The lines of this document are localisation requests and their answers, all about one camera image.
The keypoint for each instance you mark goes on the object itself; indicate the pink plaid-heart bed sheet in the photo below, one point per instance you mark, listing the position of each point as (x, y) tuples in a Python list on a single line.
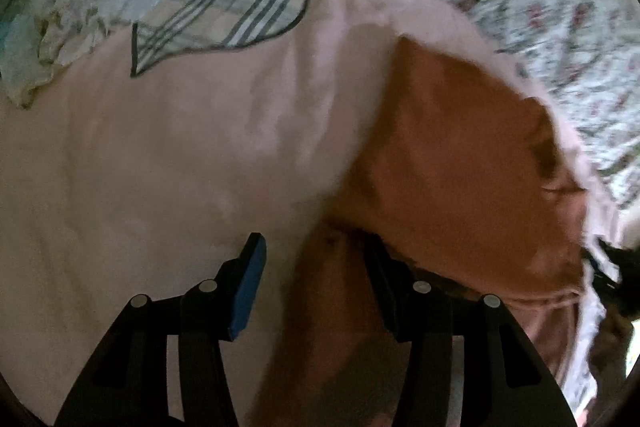
[(125, 182)]

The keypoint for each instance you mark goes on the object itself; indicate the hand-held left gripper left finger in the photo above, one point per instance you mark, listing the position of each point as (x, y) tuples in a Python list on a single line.
[(248, 289)]

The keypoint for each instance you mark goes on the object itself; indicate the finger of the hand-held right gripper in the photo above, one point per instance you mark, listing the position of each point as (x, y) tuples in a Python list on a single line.
[(612, 269)]

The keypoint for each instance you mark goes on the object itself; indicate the teal floral quilt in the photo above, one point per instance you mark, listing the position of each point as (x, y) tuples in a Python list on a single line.
[(15, 37)]

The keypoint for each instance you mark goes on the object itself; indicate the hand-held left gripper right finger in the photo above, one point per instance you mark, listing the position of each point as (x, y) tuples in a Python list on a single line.
[(395, 302)]

